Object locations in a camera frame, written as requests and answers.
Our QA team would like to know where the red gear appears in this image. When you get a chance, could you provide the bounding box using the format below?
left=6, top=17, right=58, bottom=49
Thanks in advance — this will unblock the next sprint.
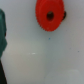
left=35, top=0, right=64, bottom=32

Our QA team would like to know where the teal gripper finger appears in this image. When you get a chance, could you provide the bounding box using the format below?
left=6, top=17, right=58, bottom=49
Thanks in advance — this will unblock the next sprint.
left=0, top=9, right=7, bottom=61

